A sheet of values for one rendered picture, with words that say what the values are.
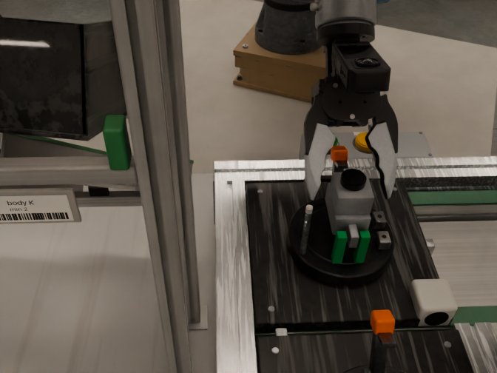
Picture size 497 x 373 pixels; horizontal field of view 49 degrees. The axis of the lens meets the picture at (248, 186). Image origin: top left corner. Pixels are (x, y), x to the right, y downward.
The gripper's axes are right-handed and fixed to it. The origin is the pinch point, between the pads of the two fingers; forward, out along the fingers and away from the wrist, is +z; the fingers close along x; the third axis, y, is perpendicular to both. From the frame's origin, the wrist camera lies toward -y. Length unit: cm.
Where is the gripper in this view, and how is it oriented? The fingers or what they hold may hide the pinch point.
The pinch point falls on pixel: (351, 192)
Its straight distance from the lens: 67.1
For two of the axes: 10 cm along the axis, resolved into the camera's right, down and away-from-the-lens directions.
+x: -10.0, 0.2, -0.5
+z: 0.2, 10.0, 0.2
